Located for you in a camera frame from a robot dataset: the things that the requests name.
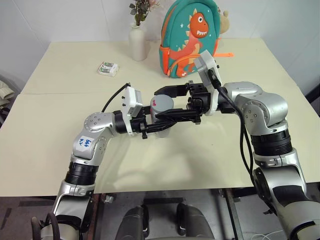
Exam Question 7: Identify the dark red cable loop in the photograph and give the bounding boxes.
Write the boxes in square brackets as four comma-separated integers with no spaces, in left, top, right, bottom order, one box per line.
[30,211,62,240]

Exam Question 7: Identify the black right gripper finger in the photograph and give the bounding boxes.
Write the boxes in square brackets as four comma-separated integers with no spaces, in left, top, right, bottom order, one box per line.
[154,108,201,123]
[153,84,188,98]

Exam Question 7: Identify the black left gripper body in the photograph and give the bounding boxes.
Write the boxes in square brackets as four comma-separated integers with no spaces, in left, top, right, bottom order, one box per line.
[129,113,152,140]

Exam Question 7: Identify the grey jar lid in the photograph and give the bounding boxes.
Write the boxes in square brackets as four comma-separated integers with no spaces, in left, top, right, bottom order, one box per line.
[150,94,175,118]

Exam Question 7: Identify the white ceramic vase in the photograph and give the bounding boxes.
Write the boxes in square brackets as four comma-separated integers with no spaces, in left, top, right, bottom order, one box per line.
[128,22,148,62]

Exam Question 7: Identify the thin white cable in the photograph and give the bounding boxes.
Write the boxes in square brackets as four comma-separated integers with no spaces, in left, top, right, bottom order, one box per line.
[243,231,285,240]

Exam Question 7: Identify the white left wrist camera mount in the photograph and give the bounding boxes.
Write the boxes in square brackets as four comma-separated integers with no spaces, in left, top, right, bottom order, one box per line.
[121,86,144,136]

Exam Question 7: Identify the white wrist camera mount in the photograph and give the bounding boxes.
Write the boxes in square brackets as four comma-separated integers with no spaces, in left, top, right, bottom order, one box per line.
[194,49,222,117]
[121,86,144,136]

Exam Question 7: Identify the beige plush toy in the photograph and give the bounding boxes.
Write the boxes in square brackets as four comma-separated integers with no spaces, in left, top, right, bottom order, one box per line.
[216,9,231,35]

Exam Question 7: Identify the teal dinosaur backpack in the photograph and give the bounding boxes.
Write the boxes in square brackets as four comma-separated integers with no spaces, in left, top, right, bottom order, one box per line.
[158,0,235,79]

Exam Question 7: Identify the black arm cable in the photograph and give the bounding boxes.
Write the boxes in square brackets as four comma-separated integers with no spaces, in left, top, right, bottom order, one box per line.
[207,69,256,187]
[101,81,132,113]

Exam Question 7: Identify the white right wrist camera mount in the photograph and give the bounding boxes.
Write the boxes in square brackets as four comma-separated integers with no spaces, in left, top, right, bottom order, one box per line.
[194,49,222,117]

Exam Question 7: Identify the dried flower bouquet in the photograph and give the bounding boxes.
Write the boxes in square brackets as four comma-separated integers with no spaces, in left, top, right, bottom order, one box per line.
[129,0,161,27]

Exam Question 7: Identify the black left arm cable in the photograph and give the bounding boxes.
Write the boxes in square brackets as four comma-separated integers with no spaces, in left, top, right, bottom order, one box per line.
[101,81,132,113]

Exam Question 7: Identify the beige padded clothing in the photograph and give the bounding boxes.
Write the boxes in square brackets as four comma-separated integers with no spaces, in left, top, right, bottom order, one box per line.
[0,79,16,101]

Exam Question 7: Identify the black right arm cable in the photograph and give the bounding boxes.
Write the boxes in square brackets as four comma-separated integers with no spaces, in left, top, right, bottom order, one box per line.
[207,69,256,187]

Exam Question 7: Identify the dark rounded shape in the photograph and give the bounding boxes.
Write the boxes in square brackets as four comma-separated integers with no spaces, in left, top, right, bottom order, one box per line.
[176,202,214,240]
[116,205,150,240]

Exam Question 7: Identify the small white green box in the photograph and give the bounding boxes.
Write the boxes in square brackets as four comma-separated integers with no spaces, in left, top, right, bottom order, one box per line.
[97,60,119,77]

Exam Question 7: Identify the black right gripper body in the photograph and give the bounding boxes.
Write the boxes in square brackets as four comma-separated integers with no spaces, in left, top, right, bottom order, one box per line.
[185,80,212,125]

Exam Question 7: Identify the black table frame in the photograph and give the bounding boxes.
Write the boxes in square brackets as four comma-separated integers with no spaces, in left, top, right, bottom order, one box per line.
[211,187,258,240]

